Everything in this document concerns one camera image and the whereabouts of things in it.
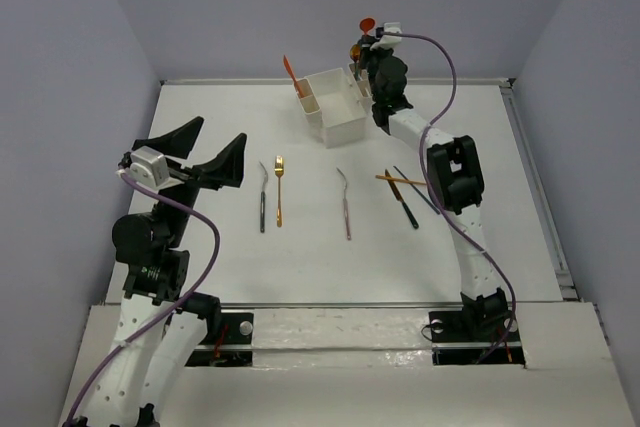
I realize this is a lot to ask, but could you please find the dark blue chopstick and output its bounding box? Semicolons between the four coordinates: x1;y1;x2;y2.
393;166;441;215

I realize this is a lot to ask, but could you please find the orange chopstick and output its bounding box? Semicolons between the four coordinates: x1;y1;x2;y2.
375;175;427;186

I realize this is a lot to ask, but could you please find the dark handled silver fork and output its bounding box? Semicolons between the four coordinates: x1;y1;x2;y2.
259;161;269;233

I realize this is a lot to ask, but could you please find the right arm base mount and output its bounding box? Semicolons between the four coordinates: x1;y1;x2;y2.
421;310;526;366

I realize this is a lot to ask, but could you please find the iridescent metal spoon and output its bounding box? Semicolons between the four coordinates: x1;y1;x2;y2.
349;44;361;75

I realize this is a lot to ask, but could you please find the white utensil caddy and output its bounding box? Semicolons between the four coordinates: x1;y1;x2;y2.
299;64;372;148

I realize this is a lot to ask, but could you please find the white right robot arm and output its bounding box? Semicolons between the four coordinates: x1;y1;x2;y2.
352;28;515;342

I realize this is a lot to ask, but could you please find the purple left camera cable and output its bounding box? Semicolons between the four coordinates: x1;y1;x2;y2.
58;174;222;427

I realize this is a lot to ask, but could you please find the orange plastic spoon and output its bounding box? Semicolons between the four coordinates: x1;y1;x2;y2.
358;17;376;48

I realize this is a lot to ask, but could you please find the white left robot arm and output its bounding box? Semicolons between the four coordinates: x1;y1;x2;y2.
64;116;247;426

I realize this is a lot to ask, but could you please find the orange plastic knife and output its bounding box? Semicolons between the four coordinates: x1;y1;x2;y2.
282;55;305;99

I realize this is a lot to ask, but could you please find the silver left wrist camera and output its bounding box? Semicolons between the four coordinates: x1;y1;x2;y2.
119;146;170;190

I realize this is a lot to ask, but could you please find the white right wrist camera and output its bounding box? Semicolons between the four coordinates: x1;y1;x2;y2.
370;22;402;50

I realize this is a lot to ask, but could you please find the gold fork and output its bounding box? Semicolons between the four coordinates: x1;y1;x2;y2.
274;155;285;228

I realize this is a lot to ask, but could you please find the gold knife green handle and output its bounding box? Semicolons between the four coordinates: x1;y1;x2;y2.
387;179;419;230

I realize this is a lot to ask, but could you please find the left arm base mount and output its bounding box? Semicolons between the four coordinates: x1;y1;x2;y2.
186;310;254;368

